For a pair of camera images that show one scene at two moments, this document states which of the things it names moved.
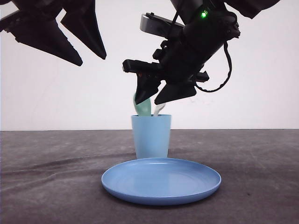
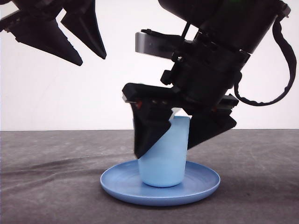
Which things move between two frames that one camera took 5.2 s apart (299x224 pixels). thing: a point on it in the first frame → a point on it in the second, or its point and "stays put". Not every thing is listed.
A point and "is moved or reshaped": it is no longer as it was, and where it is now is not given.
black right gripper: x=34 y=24 stays put
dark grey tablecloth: x=54 y=177 stays put
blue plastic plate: x=160 y=181 stays put
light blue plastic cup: x=151 y=136 is moved or reshaped
